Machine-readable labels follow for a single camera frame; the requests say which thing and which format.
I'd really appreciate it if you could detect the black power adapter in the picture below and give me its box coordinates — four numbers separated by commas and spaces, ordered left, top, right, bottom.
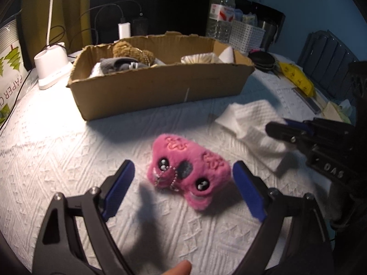
132, 17, 148, 36

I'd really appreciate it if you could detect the pink plush toy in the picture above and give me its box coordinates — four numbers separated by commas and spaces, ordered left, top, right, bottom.
147, 133, 231, 211

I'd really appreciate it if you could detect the paper cups pack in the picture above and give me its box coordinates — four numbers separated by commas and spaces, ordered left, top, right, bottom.
0, 12, 27, 125

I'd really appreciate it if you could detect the clear water bottle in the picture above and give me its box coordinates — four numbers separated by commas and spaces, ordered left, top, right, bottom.
206, 0, 235, 43

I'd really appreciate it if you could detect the white paper towel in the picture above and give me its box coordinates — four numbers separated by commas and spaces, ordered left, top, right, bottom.
215, 99, 292, 172

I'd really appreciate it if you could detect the grey black sock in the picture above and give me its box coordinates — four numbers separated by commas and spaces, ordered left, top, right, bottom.
100, 57, 148, 74

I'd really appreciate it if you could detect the dark chair back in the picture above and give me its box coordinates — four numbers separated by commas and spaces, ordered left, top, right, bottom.
297, 30, 358, 105

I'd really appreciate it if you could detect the white textured tablecloth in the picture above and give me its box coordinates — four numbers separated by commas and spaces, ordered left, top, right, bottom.
0, 48, 345, 275

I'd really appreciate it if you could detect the white charger plug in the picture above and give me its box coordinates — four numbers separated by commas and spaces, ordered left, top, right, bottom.
118, 22, 131, 40

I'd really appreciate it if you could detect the yellow curtain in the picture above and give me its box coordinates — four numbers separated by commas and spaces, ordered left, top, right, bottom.
20, 0, 92, 63

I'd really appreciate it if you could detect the person's left hand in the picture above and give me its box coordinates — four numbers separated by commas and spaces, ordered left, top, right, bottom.
162, 260, 192, 275

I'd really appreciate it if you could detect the black round case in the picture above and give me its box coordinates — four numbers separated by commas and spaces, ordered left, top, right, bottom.
248, 50, 275, 72

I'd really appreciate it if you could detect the brown plush bear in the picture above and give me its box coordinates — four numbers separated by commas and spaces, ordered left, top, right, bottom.
113, 41, 156, 66

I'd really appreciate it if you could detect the steel thermos mug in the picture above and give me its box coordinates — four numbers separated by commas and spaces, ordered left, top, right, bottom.
259, 21, 278, 51

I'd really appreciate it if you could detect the white perforated basket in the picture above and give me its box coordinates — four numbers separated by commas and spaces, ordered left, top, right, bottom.
229, 21, 265, 54

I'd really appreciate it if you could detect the white folded cloth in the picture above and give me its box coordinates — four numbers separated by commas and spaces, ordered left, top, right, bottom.
180, 52, 222, 65

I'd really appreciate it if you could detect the brown cardboard box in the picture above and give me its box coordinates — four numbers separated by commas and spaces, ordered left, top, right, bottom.
67, 32, 255, 121

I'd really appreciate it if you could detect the white desk lamp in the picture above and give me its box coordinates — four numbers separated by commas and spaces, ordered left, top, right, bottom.
33, 0, 73, 90

